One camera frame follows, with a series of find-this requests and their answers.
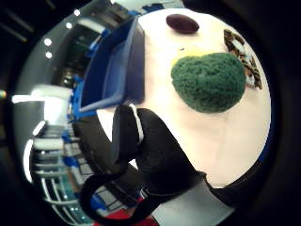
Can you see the green and yellow soft toy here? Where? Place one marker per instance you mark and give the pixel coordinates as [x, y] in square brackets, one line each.
[208, 82]

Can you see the blue plastic bin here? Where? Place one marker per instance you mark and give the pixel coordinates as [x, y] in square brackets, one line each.
[113, 69]

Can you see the tiger striped soft toy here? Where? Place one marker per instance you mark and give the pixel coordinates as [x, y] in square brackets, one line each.
[244, 58]

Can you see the dark purple plum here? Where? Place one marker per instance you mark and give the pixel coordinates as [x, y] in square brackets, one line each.
[182, 24]

